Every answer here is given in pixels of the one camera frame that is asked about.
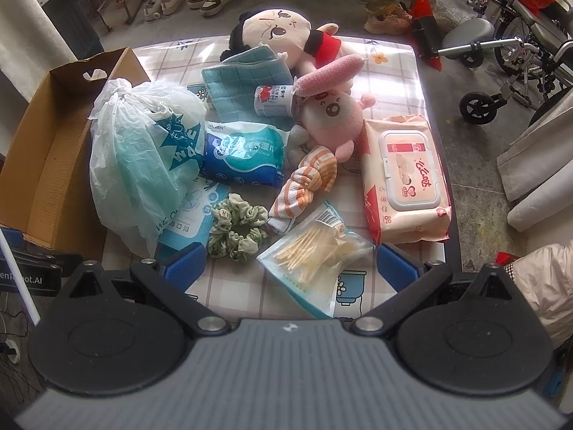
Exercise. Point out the wheelchair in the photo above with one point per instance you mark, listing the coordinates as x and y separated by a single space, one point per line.
527 45

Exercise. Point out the beige sneaker pair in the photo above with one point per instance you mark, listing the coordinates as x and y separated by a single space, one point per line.
156 9

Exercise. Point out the blue bandage box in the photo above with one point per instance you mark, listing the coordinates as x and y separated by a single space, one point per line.
193 220

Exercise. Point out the pink wet wipes pack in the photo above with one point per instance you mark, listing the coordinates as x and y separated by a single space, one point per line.
405 192

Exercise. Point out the teal checked cloth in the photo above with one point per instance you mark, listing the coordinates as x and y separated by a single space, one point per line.
231 85

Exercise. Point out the black haired plush doll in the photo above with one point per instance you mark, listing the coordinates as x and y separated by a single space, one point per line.
306 49

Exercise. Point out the brown cardboard box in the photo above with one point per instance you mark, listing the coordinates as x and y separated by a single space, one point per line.
45 190

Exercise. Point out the white teal plastic bag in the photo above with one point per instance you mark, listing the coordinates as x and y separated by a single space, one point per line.
147 148

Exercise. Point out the cotton swab bag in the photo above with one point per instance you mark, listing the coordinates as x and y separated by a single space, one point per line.
308 260

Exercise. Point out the green scrunchie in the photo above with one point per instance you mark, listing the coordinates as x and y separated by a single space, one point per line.
238 230

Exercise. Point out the blue tissue pack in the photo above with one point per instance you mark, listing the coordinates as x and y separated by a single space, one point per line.
246 153

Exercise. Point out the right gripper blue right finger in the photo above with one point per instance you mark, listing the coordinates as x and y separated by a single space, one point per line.
396 267

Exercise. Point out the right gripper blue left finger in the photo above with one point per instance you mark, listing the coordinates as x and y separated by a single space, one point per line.
181 267

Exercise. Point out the strawberry yogurt cup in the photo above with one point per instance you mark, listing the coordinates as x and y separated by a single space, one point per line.
274 101

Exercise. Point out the white curtain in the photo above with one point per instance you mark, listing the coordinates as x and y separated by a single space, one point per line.
30 45

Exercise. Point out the tan slippers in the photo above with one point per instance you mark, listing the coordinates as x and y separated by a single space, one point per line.
387 17

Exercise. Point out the pink plush toy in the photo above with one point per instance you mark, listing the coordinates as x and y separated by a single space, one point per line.
332 118

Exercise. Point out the pink knitted sponge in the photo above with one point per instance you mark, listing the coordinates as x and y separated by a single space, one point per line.
336 75

